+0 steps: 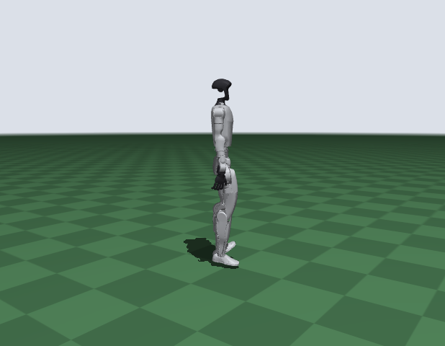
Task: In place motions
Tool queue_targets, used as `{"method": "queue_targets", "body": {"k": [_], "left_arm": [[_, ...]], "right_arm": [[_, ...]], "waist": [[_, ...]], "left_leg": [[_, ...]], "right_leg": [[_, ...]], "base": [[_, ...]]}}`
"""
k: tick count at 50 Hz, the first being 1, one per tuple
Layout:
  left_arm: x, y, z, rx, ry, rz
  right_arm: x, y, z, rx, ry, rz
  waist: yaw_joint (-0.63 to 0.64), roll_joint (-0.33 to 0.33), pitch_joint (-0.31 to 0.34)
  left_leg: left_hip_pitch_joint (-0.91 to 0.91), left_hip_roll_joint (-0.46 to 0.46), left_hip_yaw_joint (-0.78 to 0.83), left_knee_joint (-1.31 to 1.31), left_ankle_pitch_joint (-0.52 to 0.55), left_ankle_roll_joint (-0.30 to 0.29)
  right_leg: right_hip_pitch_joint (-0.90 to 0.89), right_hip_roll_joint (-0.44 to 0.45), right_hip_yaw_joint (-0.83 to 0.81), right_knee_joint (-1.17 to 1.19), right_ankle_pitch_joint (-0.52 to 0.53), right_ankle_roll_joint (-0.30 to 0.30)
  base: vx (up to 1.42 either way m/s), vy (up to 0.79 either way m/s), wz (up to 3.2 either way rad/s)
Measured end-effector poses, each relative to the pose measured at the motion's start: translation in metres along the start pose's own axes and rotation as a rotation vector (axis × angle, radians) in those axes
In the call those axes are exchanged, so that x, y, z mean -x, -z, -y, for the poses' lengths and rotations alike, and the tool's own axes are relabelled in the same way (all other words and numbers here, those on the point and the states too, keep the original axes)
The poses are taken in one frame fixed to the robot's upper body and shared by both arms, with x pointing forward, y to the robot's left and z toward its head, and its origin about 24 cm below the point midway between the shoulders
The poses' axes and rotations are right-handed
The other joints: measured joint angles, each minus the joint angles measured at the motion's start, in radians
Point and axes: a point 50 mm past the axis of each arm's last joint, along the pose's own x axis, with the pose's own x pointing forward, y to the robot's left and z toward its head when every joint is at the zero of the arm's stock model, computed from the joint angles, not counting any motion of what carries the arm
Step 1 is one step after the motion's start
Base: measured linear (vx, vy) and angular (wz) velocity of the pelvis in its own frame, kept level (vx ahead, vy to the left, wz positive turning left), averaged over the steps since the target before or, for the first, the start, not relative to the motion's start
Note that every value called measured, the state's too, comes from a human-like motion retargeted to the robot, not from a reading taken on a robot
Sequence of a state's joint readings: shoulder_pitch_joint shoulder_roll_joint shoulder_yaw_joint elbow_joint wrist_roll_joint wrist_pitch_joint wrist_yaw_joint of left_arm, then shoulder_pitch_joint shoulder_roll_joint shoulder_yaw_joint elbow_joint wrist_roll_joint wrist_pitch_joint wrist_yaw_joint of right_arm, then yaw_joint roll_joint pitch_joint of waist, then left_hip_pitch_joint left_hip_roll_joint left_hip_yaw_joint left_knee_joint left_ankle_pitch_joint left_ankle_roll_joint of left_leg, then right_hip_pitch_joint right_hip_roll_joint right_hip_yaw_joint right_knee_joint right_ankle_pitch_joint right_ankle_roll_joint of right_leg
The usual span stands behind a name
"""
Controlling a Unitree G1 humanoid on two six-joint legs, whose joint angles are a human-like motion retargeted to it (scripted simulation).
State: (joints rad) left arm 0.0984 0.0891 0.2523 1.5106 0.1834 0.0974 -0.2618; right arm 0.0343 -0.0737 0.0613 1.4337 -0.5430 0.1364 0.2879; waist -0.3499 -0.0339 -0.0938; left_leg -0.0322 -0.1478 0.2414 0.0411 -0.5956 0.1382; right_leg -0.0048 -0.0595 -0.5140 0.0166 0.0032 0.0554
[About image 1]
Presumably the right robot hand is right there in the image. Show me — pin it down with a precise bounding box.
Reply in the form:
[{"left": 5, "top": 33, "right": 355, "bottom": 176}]
[{"left": 211, "top": 165, "right": 227, "bottom": 190}]

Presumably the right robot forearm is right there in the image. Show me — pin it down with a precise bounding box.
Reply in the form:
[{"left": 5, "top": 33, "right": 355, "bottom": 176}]
[{"left": 215, "top": 136, "right": 227, "bottom": 172}]

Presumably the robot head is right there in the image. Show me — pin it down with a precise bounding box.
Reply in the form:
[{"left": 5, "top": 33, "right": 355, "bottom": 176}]
[{"left": 212, "top": 79, "right": 232, "bottom": 106}]

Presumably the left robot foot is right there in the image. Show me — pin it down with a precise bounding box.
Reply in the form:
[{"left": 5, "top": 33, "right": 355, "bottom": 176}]
[{"left": 212, "top": 241, "right": 236, "bottom": 255}]

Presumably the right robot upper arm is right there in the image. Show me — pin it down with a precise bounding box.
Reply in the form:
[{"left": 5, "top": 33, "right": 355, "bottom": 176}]
[{"left": 212, "top": 107, "right": 226, "bottom": 143}]

